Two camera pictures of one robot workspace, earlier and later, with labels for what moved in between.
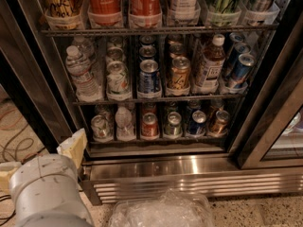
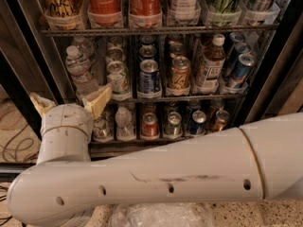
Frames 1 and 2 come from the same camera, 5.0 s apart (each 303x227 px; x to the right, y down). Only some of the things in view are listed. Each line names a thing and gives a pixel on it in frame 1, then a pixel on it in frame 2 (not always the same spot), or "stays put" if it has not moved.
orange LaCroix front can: x=180 y=75 stays put
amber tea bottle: x=211 y=67 stays put
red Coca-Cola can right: x=145 y=7 stays put
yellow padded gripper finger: x=6 y=170 to x=41 y=103
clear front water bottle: x=86 y=86 stays put
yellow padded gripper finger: x=74 y=148 to x=97 y=101
